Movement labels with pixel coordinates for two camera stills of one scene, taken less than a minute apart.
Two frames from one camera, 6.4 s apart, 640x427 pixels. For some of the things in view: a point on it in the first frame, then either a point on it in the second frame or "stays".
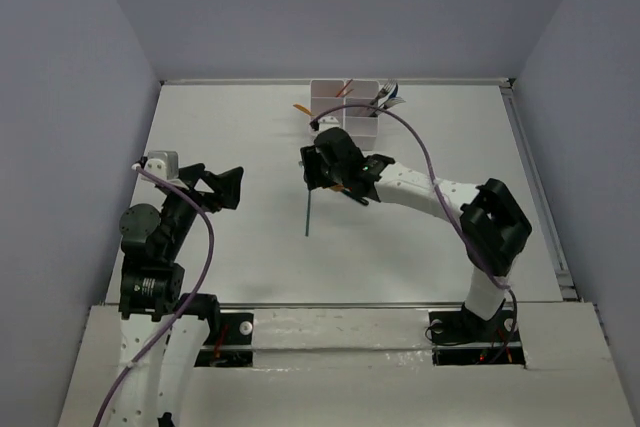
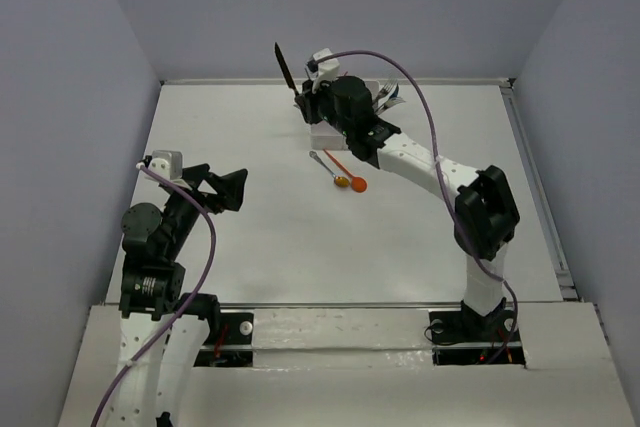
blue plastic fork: [394, 93] stays
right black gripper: [313, 171] -> [310, 100]
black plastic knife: [361, 199] -> [285, 70]
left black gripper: [201, 183] stays
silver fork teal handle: [391, 102] stays
